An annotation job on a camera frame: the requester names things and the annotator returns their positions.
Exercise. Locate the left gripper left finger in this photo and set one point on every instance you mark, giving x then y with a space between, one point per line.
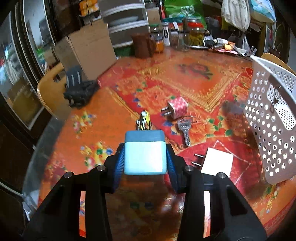
103 179

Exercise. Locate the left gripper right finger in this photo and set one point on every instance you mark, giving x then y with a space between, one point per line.
188 180

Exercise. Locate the light blue square box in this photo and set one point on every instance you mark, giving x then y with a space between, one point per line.
145 153

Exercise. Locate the yellow black toy car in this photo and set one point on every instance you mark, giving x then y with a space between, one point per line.
144 122

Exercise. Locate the white perforated plastic basket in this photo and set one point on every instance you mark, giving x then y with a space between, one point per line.
270 112

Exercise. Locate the white plug charger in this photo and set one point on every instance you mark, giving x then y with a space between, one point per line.
214 162

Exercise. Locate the silver key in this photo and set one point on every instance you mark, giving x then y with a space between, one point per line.
184 125

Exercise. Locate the pink patterned plug charger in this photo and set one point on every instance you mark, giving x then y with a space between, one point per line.
175 108

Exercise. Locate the black phone stand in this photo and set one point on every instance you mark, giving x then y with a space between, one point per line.
78 92

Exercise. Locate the wooden chair left side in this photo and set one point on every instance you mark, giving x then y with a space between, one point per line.
50 92

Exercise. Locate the wooden chair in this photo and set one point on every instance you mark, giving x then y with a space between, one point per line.
276 60
50 92

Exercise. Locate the red envelope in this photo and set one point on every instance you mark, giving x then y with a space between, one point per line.
110 77

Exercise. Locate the brown cardboard box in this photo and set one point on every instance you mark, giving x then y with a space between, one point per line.
90 47

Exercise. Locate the brown ceramic mug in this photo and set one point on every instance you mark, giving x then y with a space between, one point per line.
144 45

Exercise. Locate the small orange sauce jar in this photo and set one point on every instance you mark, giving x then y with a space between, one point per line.
159 44

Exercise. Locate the glass jar with pickles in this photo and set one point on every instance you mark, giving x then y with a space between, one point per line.
196 33

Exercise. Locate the wooden chair right side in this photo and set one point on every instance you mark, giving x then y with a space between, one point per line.
276 60

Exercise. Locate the white plastic drawer tower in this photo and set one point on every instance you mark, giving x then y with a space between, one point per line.
124 18

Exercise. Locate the glass display cabinet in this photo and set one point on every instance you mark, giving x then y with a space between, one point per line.
25 38

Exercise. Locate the green shopping bag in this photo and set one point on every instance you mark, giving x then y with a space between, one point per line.
179 9

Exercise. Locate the beige canvas tote bag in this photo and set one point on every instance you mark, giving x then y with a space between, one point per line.
236 13

